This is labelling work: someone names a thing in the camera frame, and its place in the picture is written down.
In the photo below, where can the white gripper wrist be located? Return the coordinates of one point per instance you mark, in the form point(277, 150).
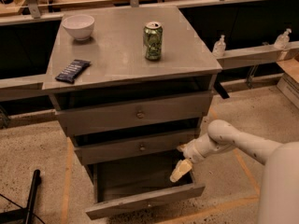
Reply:
point(191, 153)

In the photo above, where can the grey bottom drawer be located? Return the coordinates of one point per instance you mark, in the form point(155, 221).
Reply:
point(136, 183)

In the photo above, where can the grey drawer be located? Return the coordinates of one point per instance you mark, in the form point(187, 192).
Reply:
point(132, 147)
point(136, 183)
point(110, 117)

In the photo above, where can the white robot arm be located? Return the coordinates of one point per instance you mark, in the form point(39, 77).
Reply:
point(279, 194)

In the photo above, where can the grey wooden drawer cabinet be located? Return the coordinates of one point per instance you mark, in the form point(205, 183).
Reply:
point(119, 71)

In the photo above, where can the grey middle drawer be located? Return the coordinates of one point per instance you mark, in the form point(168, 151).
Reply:
point(132, 147)

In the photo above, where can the grey top drawer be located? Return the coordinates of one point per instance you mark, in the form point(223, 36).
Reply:
point(110, 117)

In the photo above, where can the clear sanitizer bottle left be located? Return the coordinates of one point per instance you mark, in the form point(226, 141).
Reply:
point(219, 47)

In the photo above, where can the clear sanitizer bottle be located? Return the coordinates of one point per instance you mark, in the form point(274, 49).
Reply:
point(283, 39)
point(219, 47)

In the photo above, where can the cardboard box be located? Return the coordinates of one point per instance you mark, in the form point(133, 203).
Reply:
point(289, 82)

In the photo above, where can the green soda can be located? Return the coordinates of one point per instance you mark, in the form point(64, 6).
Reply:
point(152, 40)

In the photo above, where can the dark blue snack bar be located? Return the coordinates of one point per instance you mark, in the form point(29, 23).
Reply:
point(72, 71)

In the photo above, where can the clear sanitizer bottle right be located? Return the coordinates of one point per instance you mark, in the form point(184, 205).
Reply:
point(283, 39)

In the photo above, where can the black stand leg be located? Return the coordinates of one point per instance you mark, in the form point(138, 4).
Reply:
point(24, 215)

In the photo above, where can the white ceramic bowl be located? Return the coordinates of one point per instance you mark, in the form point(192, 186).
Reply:
point(80, 26)

